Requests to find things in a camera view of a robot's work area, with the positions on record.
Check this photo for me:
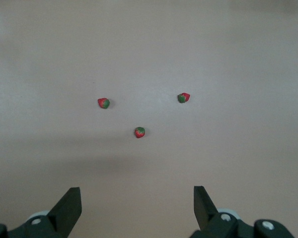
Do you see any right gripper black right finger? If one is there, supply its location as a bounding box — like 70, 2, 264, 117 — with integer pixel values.
190, 185, 256, 238

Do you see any red toy strawberry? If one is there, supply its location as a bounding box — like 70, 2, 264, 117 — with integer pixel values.
177, 92, 191, 104
134, 126, 146, 139
97, 97, 111, 110

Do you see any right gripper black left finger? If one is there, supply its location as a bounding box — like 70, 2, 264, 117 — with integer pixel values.
8, 187, 82, 238

